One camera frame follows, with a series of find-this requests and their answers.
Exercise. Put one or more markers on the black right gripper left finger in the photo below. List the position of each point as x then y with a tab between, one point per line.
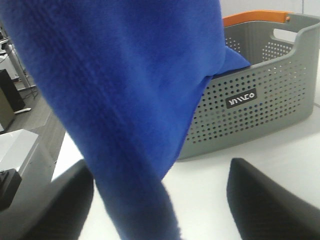
48	209

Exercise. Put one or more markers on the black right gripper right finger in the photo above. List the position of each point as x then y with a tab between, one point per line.
264	210

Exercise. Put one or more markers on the blue microfibre towel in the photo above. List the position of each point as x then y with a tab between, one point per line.
124	77

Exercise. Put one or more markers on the grey perforated plastic basket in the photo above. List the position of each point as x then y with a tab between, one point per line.
275	91

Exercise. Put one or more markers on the black speaker box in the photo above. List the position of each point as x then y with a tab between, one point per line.
10	91

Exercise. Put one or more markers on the orange basket handle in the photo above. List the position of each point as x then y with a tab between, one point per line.
257	15

